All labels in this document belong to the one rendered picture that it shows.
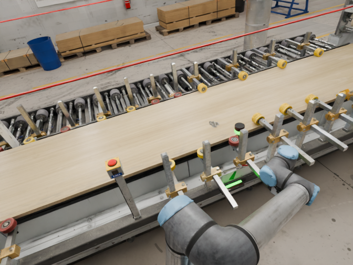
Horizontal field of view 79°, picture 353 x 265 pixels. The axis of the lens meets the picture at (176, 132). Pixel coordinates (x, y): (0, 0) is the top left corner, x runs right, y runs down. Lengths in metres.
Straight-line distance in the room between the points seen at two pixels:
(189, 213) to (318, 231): 1.84
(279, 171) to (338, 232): 1.44
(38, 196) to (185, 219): 1.21
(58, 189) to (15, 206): 0.25
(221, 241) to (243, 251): 0.06
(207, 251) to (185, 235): 0.06
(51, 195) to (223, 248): 1.24
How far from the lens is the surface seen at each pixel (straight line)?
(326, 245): 2.32
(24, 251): 1.86
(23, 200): 1.70
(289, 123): 1.97
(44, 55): 6.47
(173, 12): 7.17
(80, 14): 7.99
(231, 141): 1.55
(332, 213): 2.51
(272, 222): 0.75
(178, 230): 0.61
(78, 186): 1.55
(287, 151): 1.13
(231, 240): 0.60
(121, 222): 1.52
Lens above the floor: 1.98
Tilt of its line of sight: 40 degrees down
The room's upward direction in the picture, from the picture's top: 9 degrees counter-clockwise
